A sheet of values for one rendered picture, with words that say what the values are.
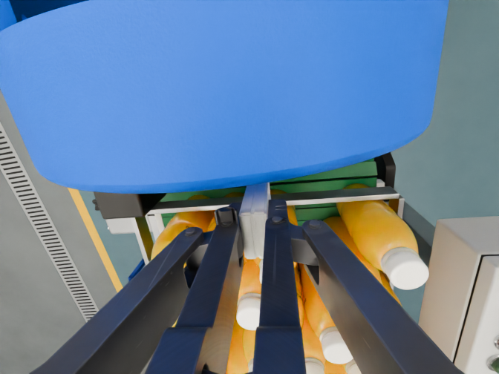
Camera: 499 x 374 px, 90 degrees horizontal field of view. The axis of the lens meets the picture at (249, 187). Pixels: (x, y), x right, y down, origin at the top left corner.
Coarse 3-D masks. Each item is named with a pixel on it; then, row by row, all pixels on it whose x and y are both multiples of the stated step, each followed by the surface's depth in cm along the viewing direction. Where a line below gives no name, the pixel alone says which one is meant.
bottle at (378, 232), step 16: (336, 208) 44; (352, 208) 37; (368, 208) 34; (384, 208) 34; (352, 224) 35; (368, 224) 32; (384, 224) 30; (400, 224) 30; (368, 240) 31; (384, 240) 29; (400, 240) 28; (416, 240) 30; (368, 256) 31; (384, 256) 28
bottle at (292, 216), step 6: (270, 192) 43; (276, 192) 43; (282, 192) 43; (288, 210) 38; (294, 210) 40; (288, 216) 36; (294, 216) 38; (294, 222) 36; (258, 258) 31; (258, 264) 31; (294, 264) 31
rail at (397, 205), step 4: (400, 196) 36; (392, 200) 37; (396, 200) 36; (400, 200) 35; (404, 200) 35; (392, 204) 37; (396, 204) 36; (400, 204) 35; (392, 208) 37; (396, 208) 36; (400, 208) 36; (396, 212) 36; (400, 212) 36; (400, 216) 36; (384, 272) 42; (388, 280) 41; (392, 284) 41; (392, 288) 41
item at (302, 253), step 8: (272, 200) 16; (280, 200) 16; (272, 208) 15; (280, 208) 15; (272, 216) 14; (296, 232) 12; (296, 240) 12; (304, 240) 12; (296, 248) 12; (304, 248) 12; (296, 256) 12; (304, 256) 12; (312, 256) 12; (312, 264) 12
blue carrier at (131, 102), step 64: (0, 0) 9; (64, 0) 21; (128, 0) 7; (192, 0) 7; (256, 0) 7; (320, 0) 8; (384, 0) 8; (448, 0) 12; (0, 64) 10; (64, 64) 8; (128, 64) 8; (192, 64) 8; (256, 64) 8; (320, 64) 8; (384, 64) 9; (64, 128) 9; (128, 128) 9; (192, 128) 8; (256, 128) 8; (320, 128) 9; (384, 128) 10; (128, 192) 10
